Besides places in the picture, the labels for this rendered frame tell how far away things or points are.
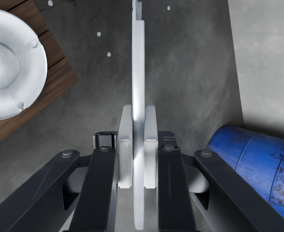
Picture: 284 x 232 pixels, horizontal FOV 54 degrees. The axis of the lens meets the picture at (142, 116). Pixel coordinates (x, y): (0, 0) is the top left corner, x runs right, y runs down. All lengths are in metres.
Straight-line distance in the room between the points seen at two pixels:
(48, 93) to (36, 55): 0.13
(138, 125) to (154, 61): 1.53
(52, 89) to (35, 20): 0.21
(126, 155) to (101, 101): 1.34
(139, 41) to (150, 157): 0.08
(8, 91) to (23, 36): 0.16
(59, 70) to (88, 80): 0.50
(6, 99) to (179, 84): 1.30
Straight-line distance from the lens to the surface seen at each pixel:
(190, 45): 1.97
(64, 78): 0.94
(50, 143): 1.39
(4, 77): 0.84
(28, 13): 0.89
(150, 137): 0.15
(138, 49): 0.18
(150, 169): 0.16
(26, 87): 0.87
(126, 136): 0.15
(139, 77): 0.18
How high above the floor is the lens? 1.17
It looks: 43 degrees down
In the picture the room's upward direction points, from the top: 108 degrees clockwise
